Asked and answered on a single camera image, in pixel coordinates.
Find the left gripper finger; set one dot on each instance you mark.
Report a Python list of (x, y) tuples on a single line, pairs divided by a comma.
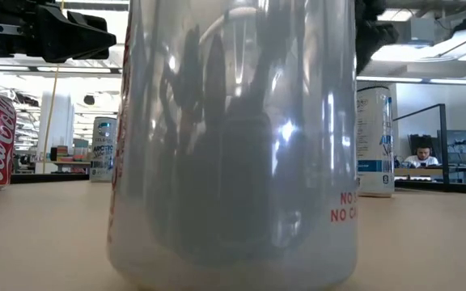
[(67, 40), (91, 21)]

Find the white Celsius Arctic Vibe can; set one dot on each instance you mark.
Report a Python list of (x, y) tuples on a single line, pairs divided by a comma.
[(374, 133), (102, 149)]

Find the black round ceiling fixture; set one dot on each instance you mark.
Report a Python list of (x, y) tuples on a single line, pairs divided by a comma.
[(89, 99)]

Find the ceiling light strip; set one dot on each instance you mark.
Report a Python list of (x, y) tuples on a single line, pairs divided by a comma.
[(439, 81)]

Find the white pillar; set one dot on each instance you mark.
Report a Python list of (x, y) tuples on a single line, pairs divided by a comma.
[(61, 133)]

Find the colourful stacked items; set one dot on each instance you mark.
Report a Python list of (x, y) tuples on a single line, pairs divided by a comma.
[(61, 153)]

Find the black panel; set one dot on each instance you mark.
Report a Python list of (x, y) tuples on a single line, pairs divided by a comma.
[(414, 141)]

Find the wooden background table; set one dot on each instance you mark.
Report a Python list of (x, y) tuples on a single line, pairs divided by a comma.
[(71, 163)]

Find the person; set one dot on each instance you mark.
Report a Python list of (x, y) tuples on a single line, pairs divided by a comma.
[(421, 161)]

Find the silver Diet Coke can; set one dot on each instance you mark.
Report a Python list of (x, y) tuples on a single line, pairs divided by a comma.
[(233, 161)]

